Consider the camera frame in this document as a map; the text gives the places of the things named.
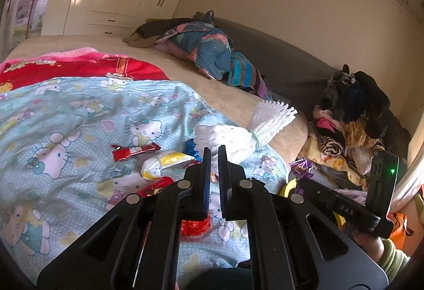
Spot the red plastic bag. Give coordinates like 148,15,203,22
180,215,211,237

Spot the red cylinder packet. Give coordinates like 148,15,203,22
136,177,174,198

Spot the purple snack wrapper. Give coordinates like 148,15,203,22
290,158,315,195

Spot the yellow white snack bag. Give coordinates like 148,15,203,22
140,151,195,180

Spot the red snack stick wrapper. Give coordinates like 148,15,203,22
111,143,161,161

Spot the blue glove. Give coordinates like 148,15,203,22
183,139,202,161

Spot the white foam fruit net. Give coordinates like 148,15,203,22
193,100,298,171

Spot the green sleeve forearm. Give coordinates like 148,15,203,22
378,239,410,283

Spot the yellow rim trash bin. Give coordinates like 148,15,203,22
280,178,346,230

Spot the person right hand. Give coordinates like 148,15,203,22
352,230,385,263

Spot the orange bag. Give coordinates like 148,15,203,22
388,212,414,250

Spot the pile of clothes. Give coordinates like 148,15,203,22
298,65,411,189

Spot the Hello Kitty blue blanket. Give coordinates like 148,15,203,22
1,77,288,289

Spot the beige bed mattress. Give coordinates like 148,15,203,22
4,34,310,165

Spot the striped colourful cloth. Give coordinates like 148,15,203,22
226,51,267,100

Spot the brown dark garment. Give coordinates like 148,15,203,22
122,18,194,48

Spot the red pink blanket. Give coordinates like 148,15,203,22
1,47,168,94

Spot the blue floral quilt bundle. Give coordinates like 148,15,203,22
154,10,232,80

